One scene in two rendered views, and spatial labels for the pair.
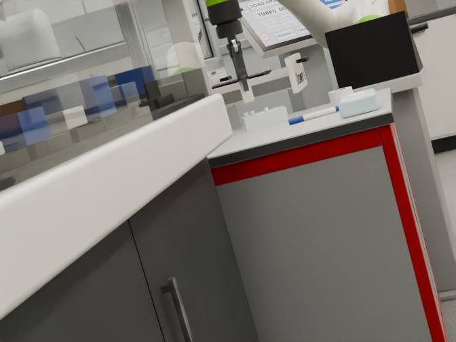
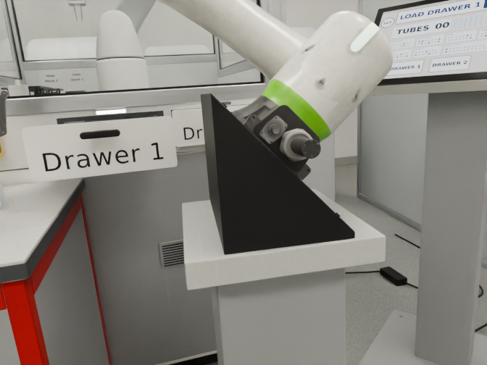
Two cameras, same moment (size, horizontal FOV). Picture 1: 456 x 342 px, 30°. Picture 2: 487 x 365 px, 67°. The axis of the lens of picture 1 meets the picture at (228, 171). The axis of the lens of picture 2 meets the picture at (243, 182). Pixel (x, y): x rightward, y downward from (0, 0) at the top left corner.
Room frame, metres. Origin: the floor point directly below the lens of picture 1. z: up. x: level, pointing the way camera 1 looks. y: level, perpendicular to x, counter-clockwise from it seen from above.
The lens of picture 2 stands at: (2.56, -1.10, 0.97)
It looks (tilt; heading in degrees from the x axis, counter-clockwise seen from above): 14 degrees down; 62
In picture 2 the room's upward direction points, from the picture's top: 4 degrees counter-clockwise
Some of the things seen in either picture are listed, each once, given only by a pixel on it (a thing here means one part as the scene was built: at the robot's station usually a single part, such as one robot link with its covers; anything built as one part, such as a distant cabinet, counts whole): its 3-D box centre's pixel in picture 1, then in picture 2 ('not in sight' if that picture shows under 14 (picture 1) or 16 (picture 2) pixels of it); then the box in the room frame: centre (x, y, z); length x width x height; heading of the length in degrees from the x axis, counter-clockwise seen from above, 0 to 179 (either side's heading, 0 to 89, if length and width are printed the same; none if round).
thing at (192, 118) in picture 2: (220, 89); (220, 124); (3.04, -0.05, 0.87); 0.29 x 0.02 x 0.11; 167
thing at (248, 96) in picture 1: (246, 91); not in sight; (2.42, -0.11, 0.87); 0.03 x 0.01 x 0.07; 91
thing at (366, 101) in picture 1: (358, 102); not in sight; (2.05, -0.36, 0.78); 0.15 x 0.10 x 0.04; 170
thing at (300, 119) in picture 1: (313, 115); not in sight; (2.21, -0.26, 0.77); 0.14 x 0.02 x 0.02; 90
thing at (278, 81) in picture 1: (235, 91); not in sight; (2.71, -0.09, 0.86); 0.40 x 0.26 x 0.06; 77
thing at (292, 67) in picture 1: (296, 72); (104, 148); (2.66, -0.29, 0.87); 0.29 x 0.02 x 0.11; 167
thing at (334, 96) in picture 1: (341, 96); not in sight; (2.42, -0.38, 0.78); 0.07 x 0.07 x 0.04
